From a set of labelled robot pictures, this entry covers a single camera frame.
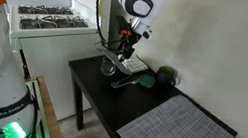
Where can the grey quilted potholder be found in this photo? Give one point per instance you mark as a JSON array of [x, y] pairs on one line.
[[115, 60]]

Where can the grey woven placemat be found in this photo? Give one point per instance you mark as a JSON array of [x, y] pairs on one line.
[[180, 136]]

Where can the wooden platform board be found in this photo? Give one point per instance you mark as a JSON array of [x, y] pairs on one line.
[[51, 117]]

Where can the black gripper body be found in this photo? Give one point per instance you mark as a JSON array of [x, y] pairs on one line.
[[129, 40]]

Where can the silver metal fork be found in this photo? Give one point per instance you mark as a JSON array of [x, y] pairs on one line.
[[130, 83]]

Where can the black table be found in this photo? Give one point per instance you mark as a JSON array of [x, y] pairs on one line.
[[103, 92]]

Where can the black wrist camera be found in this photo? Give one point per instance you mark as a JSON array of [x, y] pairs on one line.
[[123, 25]]

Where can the clear glass cup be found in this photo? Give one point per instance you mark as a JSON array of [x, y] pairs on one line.
[[108, 68]]

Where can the black stove burner grate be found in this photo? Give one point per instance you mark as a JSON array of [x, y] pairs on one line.
[[46, 9], [54, 23]]

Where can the white stove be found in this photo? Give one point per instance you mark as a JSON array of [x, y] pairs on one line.
[[51, 57]]

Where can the dark green mug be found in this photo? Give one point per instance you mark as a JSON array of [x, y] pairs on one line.
[[166, 76]]

